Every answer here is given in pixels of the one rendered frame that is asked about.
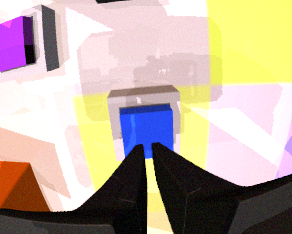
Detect blue button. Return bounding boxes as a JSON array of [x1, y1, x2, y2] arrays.
[[106, 85, 181, 161]]

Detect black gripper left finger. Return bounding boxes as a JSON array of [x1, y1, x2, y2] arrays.
[[0, 143, 147, 234]]

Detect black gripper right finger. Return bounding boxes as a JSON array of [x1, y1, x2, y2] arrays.
[[151, 142, 292, 234]]

